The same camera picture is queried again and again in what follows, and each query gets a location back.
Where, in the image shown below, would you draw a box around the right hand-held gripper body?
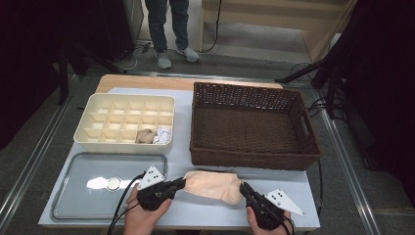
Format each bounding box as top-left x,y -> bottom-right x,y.
244,188 -> 306,231

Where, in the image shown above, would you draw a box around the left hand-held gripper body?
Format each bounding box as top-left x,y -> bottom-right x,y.
136,164 -> 179,212

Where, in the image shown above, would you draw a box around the clear plastic box lid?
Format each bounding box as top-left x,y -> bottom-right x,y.
50,152 -> 169,222

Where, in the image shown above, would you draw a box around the white sock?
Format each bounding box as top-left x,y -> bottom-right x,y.
153,126 -> 173,145

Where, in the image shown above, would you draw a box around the brown wicker basket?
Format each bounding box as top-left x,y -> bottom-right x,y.
189,81 -> 324,171

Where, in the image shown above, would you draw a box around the cream divided storage box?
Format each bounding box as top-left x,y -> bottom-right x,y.
72,92 -> 176,156

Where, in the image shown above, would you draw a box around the person's right hand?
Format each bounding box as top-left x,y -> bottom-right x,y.
246,206 -> 295,235

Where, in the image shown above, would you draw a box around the person's left hand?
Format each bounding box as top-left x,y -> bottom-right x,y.
122,187 -> 173,235

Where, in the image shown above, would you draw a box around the black tripod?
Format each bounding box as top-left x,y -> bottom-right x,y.
274,48 -> 346,120

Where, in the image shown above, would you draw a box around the black metal stand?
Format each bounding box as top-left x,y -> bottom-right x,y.
55,42 -> 130,107

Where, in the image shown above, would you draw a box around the black curtain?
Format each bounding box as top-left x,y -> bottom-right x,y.
326,0 -> 415,210
0,0 -> 135,151

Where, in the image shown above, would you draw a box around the dark metal cabinet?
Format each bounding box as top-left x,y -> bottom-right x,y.
99,0 -> 145,62

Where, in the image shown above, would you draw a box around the light wooden shelf unit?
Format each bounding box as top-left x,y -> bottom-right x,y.
200,0 -> 358,63

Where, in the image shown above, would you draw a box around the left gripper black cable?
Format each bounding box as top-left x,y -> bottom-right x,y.
107,172 -> 146,235

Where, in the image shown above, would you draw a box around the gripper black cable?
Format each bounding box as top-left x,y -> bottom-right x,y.
283,159 -> 325,235
107,172 -> 146,235

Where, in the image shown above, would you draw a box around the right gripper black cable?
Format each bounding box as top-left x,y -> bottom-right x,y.
283,159 -> 325,235

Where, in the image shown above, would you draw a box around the aluminium frame rail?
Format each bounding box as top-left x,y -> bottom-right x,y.
135,70 -> 314,86
0,74 -> 81,226
312,89 -> 383,235

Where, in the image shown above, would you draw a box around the black floor cables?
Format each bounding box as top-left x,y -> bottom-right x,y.
290,62 -> 331,118

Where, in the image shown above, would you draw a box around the white floor cable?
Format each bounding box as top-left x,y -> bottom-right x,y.
112,45 -> 140,72

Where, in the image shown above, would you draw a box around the black hanging cable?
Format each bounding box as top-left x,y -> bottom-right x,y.
200,0 -> 223,54

